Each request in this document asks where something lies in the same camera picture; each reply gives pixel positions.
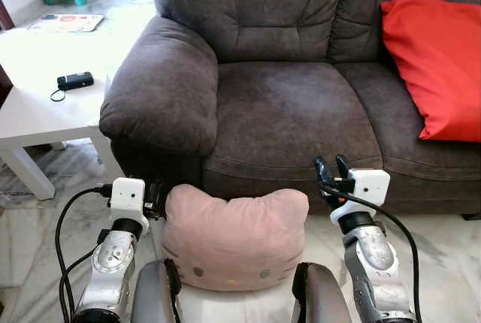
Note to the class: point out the pink cat face pillow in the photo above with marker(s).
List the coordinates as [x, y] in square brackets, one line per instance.
[233, 236]

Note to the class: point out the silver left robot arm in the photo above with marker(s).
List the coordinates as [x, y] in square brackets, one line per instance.
[111, 267]

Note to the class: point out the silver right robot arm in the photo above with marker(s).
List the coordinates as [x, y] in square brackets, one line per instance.
[376, 263]

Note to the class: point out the dark brown fabric sofa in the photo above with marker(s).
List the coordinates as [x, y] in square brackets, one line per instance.
[285, 105]

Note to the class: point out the red pillow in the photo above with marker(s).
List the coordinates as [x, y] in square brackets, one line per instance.
[440, 67]

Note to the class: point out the grey left robot leg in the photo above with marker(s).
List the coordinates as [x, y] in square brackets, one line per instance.
[154, 297]

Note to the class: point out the grey robot leg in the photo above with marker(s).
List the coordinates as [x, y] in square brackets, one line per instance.
[154, 297]
[323, 297]

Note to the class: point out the grey right robot leg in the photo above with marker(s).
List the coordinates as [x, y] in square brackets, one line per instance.
[323, 297]

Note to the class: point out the white low table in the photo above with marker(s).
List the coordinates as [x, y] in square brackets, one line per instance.
[37, 116]

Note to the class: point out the printed flat mat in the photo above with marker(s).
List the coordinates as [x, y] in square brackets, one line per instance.
[68, 22]

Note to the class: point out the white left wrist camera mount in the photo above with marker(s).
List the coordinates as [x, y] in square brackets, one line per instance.
[127, 194]

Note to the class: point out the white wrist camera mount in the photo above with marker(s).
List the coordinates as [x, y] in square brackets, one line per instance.
[370, 184]
[127, 194]

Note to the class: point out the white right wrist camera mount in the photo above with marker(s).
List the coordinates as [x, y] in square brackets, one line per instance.
[370, 184]

